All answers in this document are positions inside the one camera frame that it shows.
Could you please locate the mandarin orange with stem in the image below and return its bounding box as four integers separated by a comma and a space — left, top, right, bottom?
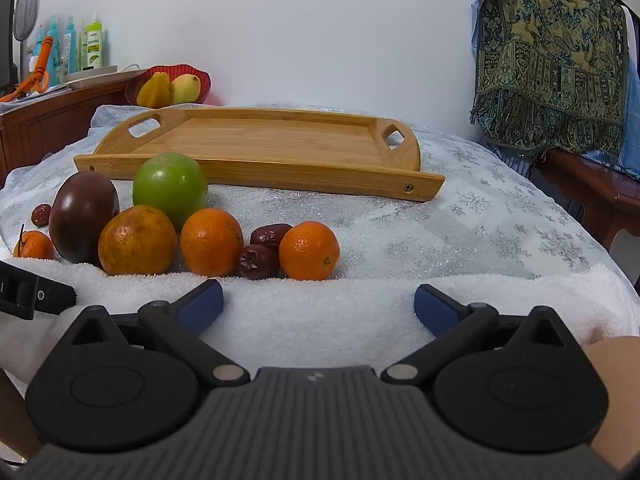
12, 225, 56, 261

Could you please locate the snowflake tablecloth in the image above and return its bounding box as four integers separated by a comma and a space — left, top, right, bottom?
0, 104, 631, 281

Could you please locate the wooden chair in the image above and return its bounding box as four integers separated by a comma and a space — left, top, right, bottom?
537, 147, 640, 251

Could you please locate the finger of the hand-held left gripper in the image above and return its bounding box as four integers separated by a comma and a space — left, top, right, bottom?
0, 259, 77, 321

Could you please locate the green labelled bottle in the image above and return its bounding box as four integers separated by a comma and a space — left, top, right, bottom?
84, 11, 104, 69

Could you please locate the person's right leg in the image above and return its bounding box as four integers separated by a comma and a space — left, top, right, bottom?
582, 336, 640, 466

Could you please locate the green patterned scarf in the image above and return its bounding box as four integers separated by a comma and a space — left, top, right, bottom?
470, 0, 628, 161

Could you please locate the wooden serving tray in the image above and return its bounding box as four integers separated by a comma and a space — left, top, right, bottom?
73, 106, 446, 203

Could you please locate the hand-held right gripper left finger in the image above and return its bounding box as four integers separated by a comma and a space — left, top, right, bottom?
65, 280, 251, 387

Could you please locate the large yellowish orange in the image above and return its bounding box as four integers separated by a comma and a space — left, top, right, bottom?
98, 205, 177, 277

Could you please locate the teal spray bottle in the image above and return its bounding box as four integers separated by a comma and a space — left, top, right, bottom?
62, 16, 78, 74
46, 16, 63, 77

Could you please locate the wooden cabinet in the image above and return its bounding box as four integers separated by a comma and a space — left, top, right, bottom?
0, 72, 146, 176

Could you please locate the yellow mango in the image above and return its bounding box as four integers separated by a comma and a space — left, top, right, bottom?
170, 74, 202, 106

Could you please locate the electric fly swatter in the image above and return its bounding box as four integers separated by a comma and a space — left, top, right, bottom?
12, 0, 42, 81

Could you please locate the dark purple tomato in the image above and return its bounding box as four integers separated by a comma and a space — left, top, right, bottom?
48, 171, 121, 265

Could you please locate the orange and black tool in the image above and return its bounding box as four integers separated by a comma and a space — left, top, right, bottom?
0, 35, 56, 101

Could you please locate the white flat dish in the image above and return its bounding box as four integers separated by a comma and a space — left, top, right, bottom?
60, 64, 151, 90

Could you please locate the black monitor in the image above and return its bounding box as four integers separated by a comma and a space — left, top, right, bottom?
0, 0, 21, 96

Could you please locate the white towel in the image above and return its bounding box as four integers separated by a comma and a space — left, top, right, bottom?
0, 255, 640, 391

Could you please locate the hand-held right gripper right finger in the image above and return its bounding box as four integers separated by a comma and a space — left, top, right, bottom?
382, 284, 576, 386

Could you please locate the green apple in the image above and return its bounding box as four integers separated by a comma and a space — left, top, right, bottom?
132, 153, 209, 231

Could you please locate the yellow starfruit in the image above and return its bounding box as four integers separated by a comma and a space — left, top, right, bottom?
137, 72, 172, 109

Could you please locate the striped cloth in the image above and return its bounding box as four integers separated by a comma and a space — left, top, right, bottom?
490, 145, 543, 181

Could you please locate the red fruit bowl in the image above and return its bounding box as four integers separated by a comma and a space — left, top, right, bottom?
125, 64, 212, 108

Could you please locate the stack of papers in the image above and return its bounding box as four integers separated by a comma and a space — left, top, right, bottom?
0, 82, 71, 111

